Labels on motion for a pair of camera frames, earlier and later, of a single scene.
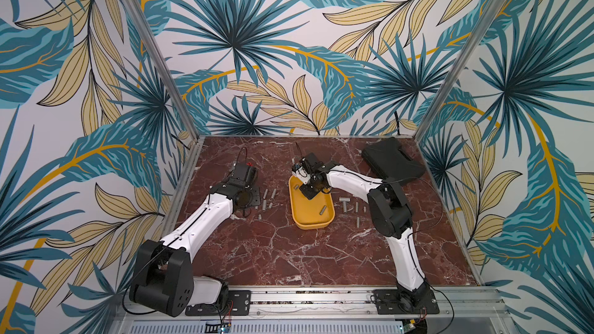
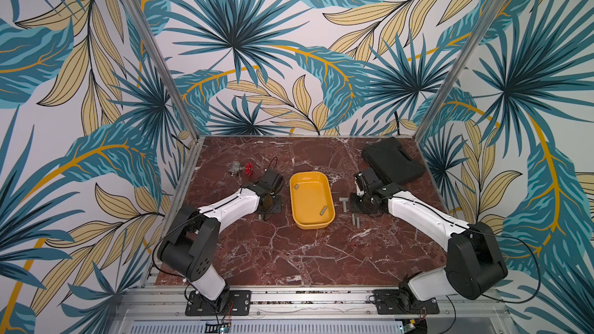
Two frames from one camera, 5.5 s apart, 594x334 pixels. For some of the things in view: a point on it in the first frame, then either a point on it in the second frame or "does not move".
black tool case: x=390 y=162 does not move
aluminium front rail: x=340 y=311 does not move
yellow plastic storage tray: x=317 y=213 does not move
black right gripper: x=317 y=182 to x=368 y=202
